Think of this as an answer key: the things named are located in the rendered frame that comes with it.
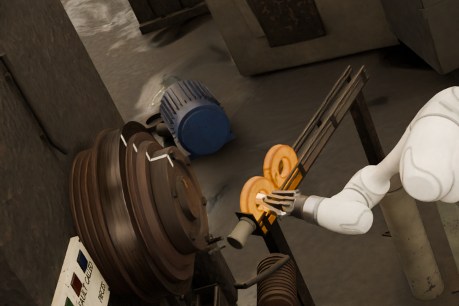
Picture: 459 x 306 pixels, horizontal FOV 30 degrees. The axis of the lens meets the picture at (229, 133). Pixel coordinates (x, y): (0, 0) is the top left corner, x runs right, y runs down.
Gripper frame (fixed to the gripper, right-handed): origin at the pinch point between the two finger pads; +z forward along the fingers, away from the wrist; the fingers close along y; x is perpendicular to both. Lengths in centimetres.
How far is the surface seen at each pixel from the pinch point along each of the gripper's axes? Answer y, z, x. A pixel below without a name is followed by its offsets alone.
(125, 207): -63, -24, 57
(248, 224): -10.0, -2.4, -2.2
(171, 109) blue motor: 96, 140, -52
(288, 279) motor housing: -13.9, -14.7, -19.9
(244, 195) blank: -4.9, 0.4, 5.1
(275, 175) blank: 10.0, -1.5, 1.9
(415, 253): 31, -34, -45
